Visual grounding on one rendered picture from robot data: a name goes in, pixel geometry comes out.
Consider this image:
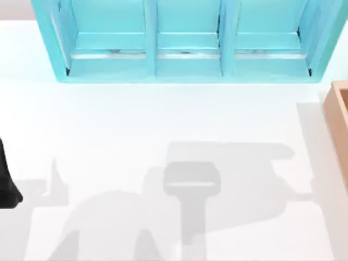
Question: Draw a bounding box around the light blue rack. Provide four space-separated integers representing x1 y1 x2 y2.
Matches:
29 0 348 84

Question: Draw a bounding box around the salmon-coloured shallow box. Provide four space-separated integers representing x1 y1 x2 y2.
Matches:
322 80 348 188

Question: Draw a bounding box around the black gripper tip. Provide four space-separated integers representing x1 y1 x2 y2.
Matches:
0 138 23 210

